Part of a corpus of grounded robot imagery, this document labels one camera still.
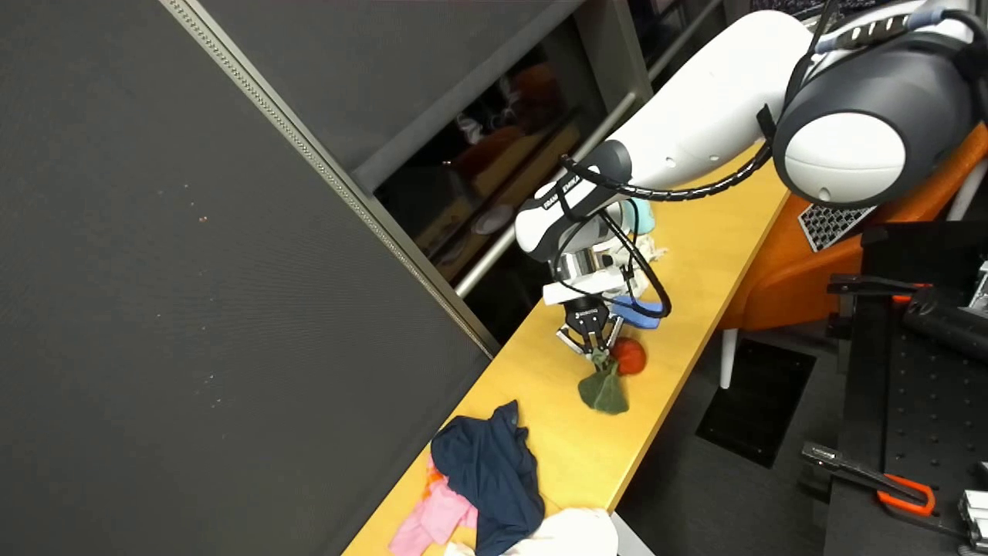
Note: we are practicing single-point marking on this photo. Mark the orange chair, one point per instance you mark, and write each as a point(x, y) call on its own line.
point(790, 281)

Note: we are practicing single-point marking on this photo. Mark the navy blue cloth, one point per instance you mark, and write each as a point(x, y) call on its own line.
point(493, 467)

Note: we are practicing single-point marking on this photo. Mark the orange black clamp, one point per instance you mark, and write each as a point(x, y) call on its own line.
point(894, 493)

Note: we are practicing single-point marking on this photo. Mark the blue sponge object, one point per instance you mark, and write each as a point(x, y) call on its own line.
point(637, 313)

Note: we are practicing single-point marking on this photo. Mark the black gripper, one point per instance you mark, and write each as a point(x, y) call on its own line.
point(586, 320)

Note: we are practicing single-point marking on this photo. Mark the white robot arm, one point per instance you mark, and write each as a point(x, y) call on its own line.
point(864, 116)

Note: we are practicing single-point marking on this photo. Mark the light blue water bottle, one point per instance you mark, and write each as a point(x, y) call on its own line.
point(642, 216)

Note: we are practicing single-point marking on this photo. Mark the white cloth pile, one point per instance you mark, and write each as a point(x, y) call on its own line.
point(568, 533)

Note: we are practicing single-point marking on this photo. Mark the black perforated breadboard plate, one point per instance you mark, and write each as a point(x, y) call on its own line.
point(912, 407)

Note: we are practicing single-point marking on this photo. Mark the silver window handrail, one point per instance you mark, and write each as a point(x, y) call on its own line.
point(507, 236)

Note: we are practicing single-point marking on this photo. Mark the pink cloth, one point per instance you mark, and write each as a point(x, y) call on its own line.
point(433, 519)

